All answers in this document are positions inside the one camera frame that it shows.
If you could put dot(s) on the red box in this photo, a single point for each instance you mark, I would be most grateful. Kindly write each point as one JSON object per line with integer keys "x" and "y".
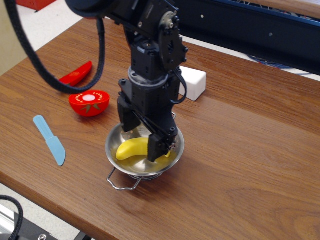
{"x": 35, "y": 4}

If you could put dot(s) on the white salt shaker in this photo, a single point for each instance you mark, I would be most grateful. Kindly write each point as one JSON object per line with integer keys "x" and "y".
{"x": 195, "y": 82}

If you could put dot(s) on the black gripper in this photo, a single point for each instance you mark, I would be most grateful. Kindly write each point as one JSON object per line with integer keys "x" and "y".
{"x": 150, "y": 102}

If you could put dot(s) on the red toy tomato half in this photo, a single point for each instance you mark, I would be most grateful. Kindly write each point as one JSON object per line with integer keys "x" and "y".
{"x": 89, "y": 103}

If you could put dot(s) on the black metal frame rail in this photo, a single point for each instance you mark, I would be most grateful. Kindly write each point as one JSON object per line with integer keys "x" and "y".
{"x": 254, "y": 29}

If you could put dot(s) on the light blue toy knife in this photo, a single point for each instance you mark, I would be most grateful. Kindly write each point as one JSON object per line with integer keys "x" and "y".
{"x": 53, "y": 142}

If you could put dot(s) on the red toy chili pepper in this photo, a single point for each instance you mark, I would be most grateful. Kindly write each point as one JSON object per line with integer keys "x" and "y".
{"x": 75, "y": 77}

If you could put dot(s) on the steel colander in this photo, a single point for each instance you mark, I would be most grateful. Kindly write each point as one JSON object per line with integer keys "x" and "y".
{"x": 139, "y": 167}

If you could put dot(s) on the black base with screw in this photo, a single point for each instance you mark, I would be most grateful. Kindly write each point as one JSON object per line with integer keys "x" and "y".
{"x": 31, "y": 231}

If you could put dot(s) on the beige cabinet panel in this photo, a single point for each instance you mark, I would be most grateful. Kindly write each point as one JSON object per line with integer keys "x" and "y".
{"x": 11, "y": 51}

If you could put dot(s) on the yellow toy banana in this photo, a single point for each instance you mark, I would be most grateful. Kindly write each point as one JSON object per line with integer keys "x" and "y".
{"x": 133, "y": 147}

